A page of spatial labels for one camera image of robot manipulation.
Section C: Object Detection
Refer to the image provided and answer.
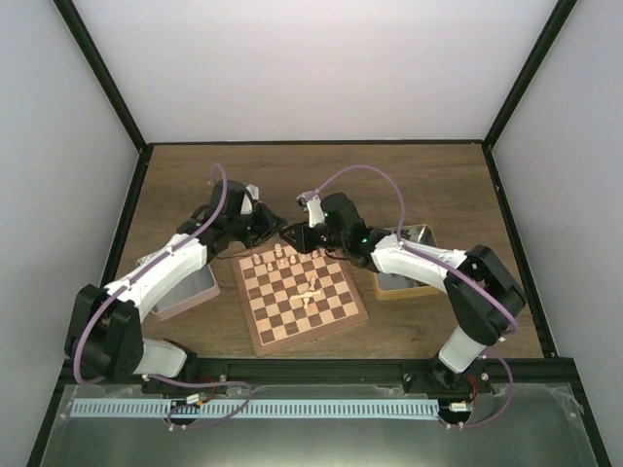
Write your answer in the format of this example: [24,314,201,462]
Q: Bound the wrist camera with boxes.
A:
[240,184,260,215]
[297,191,325,228]

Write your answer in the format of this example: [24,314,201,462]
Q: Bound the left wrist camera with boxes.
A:
[240,184,260,215]

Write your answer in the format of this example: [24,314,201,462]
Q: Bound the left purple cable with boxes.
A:
[71,162,254,432]

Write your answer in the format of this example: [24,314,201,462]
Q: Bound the wooden chess board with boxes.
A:
[232,241,368,357]

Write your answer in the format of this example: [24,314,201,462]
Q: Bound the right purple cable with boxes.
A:
[311,164,520,429]

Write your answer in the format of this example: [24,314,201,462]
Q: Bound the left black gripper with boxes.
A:
[228,203,287,249]

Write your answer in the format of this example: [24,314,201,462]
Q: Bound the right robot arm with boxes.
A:
[279,192,527,392]

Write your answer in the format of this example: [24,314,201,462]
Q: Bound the black frame posts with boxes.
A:
[55,0,611,466]

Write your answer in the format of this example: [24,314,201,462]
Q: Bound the right metal tray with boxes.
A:
[372,224,439,301]

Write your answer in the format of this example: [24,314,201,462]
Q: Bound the light blue cable duct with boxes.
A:
[71,399,439,420]

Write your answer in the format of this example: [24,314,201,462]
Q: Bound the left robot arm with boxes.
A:
[64,180,286,393]

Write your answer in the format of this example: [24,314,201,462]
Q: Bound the metal tray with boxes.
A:
[372,224,439,301]
[131,246,220,321]

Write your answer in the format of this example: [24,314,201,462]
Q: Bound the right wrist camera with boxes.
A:
[297,191,325,228]

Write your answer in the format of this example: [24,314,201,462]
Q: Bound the black front rail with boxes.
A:
[62,357,575,395]

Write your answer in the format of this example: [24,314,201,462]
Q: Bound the purple cable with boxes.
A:
[71,162,254,432]
[311,164,520,429]

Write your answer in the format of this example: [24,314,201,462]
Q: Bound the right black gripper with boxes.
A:
[281,219,348,254]

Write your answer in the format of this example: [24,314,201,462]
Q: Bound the left metal tray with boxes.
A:
[131,246,220,321]

